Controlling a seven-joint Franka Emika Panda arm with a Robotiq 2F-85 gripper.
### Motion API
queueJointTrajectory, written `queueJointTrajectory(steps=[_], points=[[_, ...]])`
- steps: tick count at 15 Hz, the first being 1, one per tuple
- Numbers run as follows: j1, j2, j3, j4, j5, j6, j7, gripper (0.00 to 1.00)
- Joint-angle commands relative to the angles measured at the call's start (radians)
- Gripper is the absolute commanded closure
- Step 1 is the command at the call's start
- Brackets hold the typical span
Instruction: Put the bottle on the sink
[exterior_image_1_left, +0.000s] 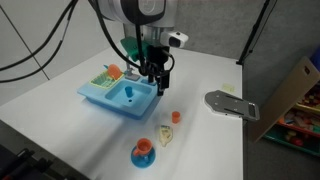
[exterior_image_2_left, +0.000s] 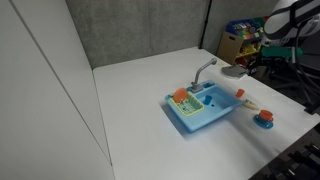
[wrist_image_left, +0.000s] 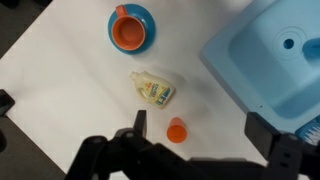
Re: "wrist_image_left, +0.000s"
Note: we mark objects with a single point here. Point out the blue toy scrub brush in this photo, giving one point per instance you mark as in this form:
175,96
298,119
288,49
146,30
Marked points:
311,131

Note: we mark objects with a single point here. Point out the blue toy saucer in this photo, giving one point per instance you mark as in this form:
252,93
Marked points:
148,20

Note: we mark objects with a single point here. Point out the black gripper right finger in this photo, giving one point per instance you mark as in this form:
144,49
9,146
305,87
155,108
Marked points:
286,156

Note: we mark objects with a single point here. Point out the orange toy mug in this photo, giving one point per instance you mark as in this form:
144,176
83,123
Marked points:
128,31

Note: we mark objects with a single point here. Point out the blue toy sink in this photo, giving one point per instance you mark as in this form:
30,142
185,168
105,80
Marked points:
266,83

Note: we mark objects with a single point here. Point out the blue toy cup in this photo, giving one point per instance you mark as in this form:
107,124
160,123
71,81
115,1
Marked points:
312,48

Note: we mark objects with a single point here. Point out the cream toy cleanser bottle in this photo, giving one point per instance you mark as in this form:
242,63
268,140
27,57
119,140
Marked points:
151,88

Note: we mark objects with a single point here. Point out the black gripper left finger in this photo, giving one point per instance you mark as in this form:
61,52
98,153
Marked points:
140,156

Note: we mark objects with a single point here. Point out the small orange toy cup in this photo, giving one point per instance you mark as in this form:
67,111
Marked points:
176,132

